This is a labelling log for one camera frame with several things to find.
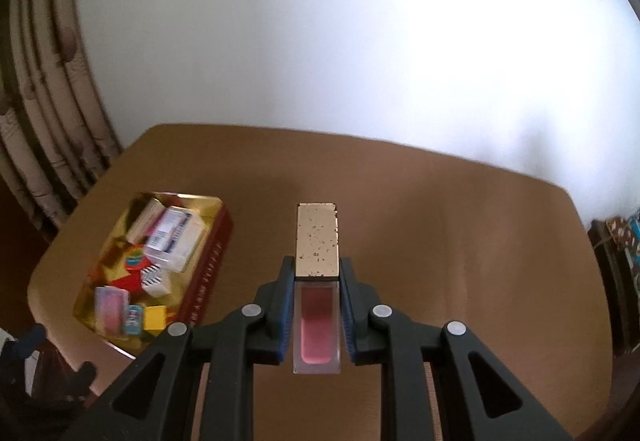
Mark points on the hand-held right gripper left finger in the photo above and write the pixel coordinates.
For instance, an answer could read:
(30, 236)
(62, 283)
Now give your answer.
(285, 316)

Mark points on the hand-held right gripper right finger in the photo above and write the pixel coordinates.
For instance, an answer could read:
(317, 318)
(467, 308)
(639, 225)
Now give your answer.
(347, 316)

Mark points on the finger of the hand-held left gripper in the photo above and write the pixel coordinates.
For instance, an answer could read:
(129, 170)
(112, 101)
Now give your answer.
(82, 377)
(31, 340)

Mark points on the small clear box red contents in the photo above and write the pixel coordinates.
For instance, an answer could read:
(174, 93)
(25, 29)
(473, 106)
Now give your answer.
(112, 311)

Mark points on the small blue patterned case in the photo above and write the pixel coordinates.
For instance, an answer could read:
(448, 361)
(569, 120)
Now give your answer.
(133, 320)

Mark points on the pink lip gloss gold cap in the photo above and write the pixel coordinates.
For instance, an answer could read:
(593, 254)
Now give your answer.
(317, 246)

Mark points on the gold tin box red sides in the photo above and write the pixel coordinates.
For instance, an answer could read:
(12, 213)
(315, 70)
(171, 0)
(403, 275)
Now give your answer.
(210, 271)

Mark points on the yellow block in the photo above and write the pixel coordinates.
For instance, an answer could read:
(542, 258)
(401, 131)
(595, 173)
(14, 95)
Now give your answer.
(156, 318)

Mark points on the red block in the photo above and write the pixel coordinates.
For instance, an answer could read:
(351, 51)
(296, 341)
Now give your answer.
(125, 286)

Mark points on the black white zigzag box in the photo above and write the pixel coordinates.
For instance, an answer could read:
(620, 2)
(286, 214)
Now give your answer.
(156, 282)

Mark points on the clear plastic box printed label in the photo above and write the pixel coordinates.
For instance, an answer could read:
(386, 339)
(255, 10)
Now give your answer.
(175, 236)

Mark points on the silver box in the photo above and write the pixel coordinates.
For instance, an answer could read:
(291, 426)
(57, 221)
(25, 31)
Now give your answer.
(145, 219)

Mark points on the beige patterned curtain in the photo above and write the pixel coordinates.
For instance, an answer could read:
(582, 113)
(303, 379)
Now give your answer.
(50, 121)

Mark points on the brown patterned cloth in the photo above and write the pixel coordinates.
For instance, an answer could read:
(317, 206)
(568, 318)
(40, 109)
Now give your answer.
(619, 230)

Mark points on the blue box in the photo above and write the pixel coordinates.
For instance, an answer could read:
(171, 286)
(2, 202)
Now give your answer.
(635, 241)

